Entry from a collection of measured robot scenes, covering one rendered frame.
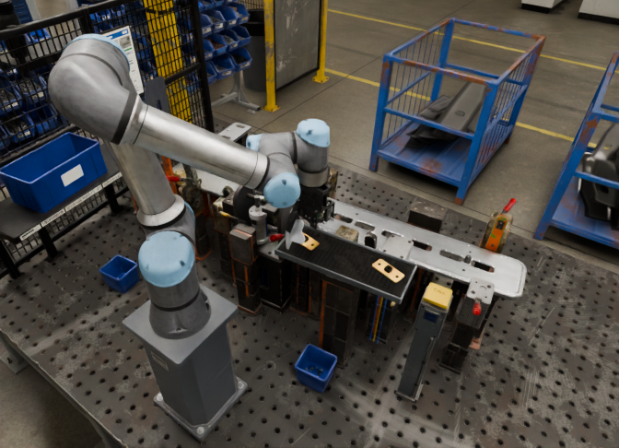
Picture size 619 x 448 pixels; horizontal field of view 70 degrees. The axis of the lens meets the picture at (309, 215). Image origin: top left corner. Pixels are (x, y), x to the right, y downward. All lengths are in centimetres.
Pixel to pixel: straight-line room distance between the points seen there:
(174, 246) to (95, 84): 39
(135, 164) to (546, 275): 164
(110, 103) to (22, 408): 197
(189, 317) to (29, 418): 153
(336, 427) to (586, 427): 76
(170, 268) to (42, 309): 98
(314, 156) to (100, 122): 46
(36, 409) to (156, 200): 166
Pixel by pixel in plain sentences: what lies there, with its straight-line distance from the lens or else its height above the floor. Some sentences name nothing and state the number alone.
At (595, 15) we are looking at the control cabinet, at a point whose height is 9.
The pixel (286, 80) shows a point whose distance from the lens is 472.
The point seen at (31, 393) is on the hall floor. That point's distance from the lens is 262.
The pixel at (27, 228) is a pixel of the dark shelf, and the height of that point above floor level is 103.
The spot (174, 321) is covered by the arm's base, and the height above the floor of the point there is 115.
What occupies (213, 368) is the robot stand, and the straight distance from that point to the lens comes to 128.
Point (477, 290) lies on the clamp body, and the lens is 136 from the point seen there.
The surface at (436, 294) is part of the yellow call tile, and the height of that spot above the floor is 116.
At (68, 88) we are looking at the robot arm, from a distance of 84.
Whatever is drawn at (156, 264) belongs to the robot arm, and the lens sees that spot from 101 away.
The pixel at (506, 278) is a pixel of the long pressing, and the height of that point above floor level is 100.
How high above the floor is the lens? 201
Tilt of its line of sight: 40 degrees down
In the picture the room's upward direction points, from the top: 2 degrees clockwise
